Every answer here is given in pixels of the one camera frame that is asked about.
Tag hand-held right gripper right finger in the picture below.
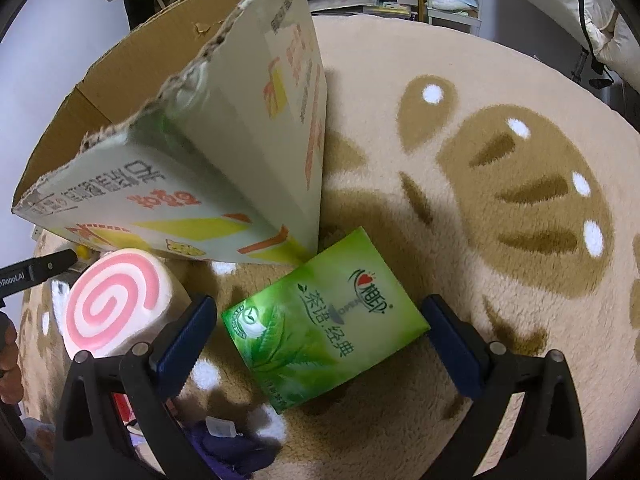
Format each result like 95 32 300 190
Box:
420 294 588 480

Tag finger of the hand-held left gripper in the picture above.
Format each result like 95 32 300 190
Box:
27 249 79 282

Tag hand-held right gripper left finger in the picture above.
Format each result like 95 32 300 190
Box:
52 295 218 480

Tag pink swirl plush cushion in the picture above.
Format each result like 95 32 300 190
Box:
62 248 192 361

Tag purple plush doll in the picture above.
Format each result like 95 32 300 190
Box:
182 417 278 480

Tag green tissue pack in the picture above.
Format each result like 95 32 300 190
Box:
221 226 432 415

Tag printed cardboard box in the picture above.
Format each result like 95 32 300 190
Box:
11 0 328 267

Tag person's left hand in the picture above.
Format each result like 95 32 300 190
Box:
0 310 21 405

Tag beige patterned rug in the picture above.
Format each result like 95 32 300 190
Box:
20 14 640 480

